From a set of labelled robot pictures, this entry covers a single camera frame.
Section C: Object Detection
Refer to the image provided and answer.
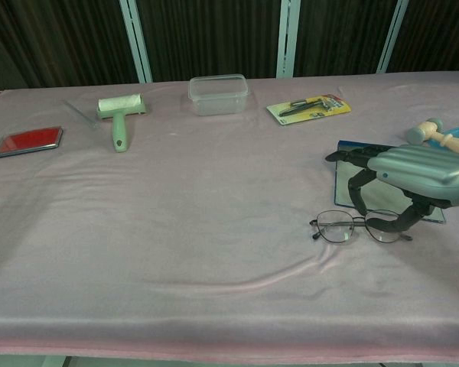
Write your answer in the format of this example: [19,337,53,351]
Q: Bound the red stamp ink pad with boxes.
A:
[0,125,64,159]

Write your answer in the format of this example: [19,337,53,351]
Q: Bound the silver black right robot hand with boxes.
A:
[324,144,459,234]

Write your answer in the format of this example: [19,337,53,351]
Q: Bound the white metal post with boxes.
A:
[377,0,409,74]
[276,0,301,79]
[119,0,153,84]

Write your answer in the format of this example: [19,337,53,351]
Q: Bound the wooden massage hammer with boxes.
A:
[406,118,459,157]

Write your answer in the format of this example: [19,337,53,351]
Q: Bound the dark blue glasses case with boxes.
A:
[334,139,447,223]

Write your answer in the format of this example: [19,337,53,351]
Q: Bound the clear plastic food container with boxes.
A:
[187,73,250,117]

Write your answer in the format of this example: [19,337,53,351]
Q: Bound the razor in yellow blister pack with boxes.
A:
[266,93,352,126]

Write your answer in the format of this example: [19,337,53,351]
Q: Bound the thin metal-frame eyeglasses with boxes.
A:
[309,209,413,245]

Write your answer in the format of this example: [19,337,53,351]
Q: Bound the pink tablecloth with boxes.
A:
[0,70,459,364]

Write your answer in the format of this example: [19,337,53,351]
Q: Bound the green lint roller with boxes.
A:
[96,93,148,154]

